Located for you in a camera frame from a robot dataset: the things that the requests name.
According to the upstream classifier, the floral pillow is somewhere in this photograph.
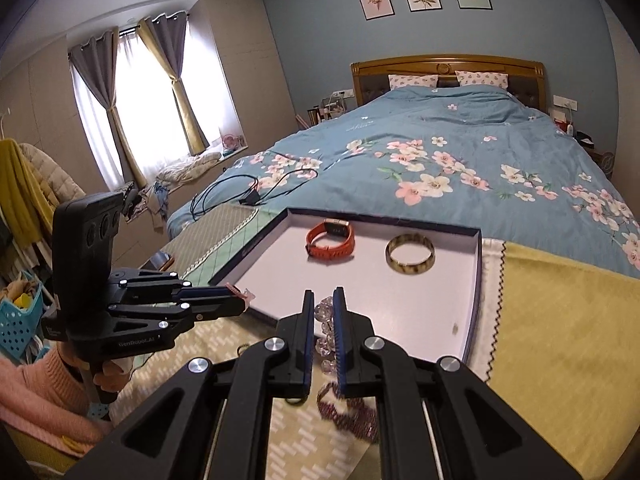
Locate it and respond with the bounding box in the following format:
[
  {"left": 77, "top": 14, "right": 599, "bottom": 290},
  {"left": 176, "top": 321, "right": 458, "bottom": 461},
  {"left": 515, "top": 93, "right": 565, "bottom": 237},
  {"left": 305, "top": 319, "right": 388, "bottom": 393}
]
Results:
[
  {"left": 389, "top": 74, "right": 439, "bottom": 92},
  {"left": 455, "top": 71, "right": 510, "bottom": 88}
]

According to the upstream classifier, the purple bead bracelet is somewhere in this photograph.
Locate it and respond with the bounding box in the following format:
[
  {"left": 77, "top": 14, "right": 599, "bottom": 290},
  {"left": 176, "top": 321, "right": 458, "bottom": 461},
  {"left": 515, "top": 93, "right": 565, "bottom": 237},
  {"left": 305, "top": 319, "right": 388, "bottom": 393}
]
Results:
[{"left": 317, "top": 381, "right": 380, "bottom": 443}]

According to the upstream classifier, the tortoiseshell bangle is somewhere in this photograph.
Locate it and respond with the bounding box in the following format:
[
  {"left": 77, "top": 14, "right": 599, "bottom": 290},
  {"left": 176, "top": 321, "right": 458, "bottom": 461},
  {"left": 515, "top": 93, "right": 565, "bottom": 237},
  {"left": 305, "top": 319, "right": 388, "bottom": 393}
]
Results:
[{"left": 385, "top": 233, "right": 437, "bottom": 276}]

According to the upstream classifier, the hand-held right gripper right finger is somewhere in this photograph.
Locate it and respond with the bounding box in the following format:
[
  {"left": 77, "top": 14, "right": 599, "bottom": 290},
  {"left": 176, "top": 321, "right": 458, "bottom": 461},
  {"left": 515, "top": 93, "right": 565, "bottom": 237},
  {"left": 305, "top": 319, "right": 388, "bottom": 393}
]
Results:
[{"left": 332, "top": 287, "right": 583, "bottom": 480}]

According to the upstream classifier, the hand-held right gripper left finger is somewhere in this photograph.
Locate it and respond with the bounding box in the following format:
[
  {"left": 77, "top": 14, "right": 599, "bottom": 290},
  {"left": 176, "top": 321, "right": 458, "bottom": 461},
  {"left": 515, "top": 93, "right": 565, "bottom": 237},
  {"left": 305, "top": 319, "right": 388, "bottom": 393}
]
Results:
[{"left": 65, "top": 289, "right": 316, "bottom": 480}]

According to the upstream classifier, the bedside clutter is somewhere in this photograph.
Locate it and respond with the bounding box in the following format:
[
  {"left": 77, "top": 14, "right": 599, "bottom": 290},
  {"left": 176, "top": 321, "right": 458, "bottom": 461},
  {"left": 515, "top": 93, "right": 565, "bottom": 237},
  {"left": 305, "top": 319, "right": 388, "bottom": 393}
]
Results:
[{"left": 300, "top": 90, "right": 348, "bottom": 128}]

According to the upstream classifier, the person's left hand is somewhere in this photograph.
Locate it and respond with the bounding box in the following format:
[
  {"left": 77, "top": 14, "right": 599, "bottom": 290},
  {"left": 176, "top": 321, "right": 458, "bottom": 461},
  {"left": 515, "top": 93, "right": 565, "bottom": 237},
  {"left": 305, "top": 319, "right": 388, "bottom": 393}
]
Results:
[{"left": 90, "top": 357, "right": 136, "bottom": 393}]

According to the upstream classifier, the blue plastic basket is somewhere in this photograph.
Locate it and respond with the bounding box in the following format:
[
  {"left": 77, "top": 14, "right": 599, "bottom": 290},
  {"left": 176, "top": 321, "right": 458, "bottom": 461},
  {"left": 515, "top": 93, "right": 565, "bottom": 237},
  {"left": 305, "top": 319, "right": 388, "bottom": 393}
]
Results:
[{"left": 0, "top": 270, "right": 46, "bottom": 363}]

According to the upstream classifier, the pink charm bracelet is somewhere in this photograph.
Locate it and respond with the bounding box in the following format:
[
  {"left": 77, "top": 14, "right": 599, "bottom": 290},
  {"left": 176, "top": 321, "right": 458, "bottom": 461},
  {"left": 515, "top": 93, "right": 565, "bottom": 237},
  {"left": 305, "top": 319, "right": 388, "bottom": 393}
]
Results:
[{"left": 225, "top": 282, "right": 253, "bottom": 306}]

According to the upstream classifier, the black charging cable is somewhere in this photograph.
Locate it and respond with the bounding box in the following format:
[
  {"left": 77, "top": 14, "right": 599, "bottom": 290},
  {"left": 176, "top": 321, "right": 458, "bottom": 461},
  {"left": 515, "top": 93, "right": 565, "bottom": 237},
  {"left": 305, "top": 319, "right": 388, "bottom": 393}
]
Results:
[{"left": 190, "top": 167, "right": 321, "bottom": 223}]

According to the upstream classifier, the blue floral duvet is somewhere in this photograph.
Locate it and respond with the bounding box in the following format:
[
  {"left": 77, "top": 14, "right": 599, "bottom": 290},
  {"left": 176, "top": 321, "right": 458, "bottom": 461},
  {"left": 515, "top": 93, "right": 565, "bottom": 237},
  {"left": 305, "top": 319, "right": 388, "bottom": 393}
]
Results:
[{"left": 167, "top": 84, "right": 640, "bottom": 281}]

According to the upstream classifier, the white folded quilt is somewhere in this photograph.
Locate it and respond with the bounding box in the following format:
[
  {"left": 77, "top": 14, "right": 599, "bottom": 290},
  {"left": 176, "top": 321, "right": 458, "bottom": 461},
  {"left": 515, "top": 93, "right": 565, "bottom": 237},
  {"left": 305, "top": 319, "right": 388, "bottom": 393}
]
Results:
[{"left": 155, "top": 152, "right": 223, "bottom": 186}]

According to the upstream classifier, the yellow garment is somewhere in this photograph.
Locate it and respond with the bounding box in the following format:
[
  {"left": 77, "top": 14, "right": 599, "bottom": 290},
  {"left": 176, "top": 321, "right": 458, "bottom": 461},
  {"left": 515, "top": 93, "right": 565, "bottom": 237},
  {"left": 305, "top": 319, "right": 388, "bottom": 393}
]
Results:
[{"left": 0, "top": 139, "right": 56, "bottom": 241}]

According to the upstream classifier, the smartphone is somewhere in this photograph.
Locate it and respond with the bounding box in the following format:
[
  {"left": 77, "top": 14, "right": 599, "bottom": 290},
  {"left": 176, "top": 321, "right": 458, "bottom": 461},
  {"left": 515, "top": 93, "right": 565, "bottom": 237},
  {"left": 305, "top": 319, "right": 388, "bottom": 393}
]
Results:
[{"left": 142, "top": 251, "right": 176, "bottom": 271}]

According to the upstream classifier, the white tray with dark rim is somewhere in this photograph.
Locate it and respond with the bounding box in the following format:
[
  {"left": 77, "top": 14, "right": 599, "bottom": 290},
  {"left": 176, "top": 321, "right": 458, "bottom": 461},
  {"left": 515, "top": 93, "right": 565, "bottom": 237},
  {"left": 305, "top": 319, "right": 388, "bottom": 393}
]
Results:
[{"left": 207, "top": 207, "right": 483, "bottom": 366}]

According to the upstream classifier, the framed pink flower picture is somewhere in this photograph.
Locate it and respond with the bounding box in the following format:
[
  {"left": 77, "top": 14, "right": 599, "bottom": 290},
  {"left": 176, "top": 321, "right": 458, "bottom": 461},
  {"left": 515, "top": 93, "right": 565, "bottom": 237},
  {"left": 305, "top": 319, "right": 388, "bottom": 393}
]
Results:
[{"left": 356, "top": 0, "right": 396, "bottom": 22}]

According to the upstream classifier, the crumpled clothes heap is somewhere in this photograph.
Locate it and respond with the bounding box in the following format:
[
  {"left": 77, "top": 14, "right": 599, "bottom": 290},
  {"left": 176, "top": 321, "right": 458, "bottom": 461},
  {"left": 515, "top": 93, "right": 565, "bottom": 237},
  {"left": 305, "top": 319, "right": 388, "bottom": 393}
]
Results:
[{"left": 127, "top": 182, "right": 171, "bottom": 226}]

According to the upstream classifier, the wooden headboard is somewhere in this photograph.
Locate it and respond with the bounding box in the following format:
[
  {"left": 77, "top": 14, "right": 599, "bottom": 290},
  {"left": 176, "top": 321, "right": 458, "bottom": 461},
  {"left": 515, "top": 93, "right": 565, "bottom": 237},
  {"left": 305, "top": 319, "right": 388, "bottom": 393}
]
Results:
[{"left": 351, "top": 56, "right": 547, "bottom": 111}]

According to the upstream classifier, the white sheer curtain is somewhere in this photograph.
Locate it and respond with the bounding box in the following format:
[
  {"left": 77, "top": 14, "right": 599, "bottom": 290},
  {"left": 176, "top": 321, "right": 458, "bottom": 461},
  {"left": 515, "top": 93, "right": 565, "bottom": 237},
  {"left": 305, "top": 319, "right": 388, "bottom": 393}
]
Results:
[{"left": 75, "top": 25, "right": 241, "bottom": 181}]

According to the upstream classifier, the orange smartwatch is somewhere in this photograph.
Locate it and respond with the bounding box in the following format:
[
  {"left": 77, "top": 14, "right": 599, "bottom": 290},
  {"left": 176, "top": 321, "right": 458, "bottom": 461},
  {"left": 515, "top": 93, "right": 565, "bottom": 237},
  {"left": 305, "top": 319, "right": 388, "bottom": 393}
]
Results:
[{"left": 305, "top": 219, "right": 357, "bottom": 261}]

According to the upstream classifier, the beige puffy jacket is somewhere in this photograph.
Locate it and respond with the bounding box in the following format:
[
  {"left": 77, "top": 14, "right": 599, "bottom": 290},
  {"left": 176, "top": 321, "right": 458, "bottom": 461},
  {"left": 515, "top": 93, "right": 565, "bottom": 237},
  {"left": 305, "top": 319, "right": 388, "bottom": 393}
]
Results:
[{"left": 20, "top": 142, "right": 86, "bottom": 211}]

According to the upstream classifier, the clear crystal bead bracelet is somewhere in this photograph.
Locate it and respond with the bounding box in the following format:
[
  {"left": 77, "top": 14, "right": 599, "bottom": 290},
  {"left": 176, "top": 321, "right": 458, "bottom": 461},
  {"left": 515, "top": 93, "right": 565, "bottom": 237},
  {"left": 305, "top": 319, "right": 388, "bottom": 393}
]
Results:
[{"left": 312, "top": 296, "right": 338, "bottom": 373}]

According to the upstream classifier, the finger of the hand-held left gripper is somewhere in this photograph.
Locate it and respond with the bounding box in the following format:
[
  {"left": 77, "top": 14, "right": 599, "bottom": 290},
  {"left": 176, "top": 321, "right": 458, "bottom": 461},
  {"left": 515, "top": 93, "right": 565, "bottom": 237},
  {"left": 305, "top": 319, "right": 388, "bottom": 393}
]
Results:
[
  {"left": 107, "top": 296, "right": 251, "bottom": 335},
  {"left": 107, "top": 268, "right": 236, "bottom": 307}
]

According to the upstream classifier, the grey and gold curtain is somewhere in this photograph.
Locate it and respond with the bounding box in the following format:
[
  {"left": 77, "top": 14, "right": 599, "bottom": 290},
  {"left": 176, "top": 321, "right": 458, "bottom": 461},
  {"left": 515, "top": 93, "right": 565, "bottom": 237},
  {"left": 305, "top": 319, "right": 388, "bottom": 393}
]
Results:
[
  {"left": 137, "top": 10, "right": 211, "bottom": 156},
  {"left": 67, "top": 30, "right": 148, "bottom": 191}
]

